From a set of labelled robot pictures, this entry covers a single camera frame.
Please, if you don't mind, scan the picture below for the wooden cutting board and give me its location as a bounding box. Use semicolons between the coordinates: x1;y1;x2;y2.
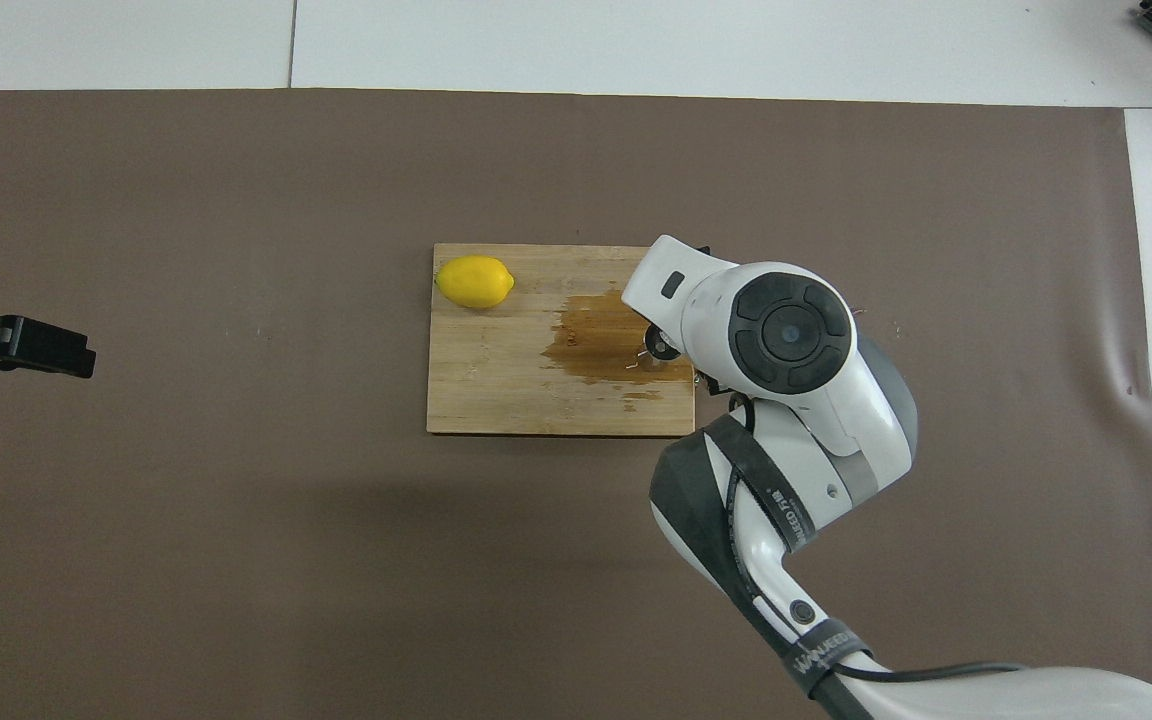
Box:
426;243;696;438

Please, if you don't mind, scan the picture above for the steel double jigger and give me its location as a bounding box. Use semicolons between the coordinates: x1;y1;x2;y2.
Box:
639;322;685;373

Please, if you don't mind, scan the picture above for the yellow lemon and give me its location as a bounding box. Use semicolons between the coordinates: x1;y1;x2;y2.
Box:
435;255;516;310

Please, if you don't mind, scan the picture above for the brown table mat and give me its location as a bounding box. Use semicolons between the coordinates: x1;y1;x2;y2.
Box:
0;88;1152;720

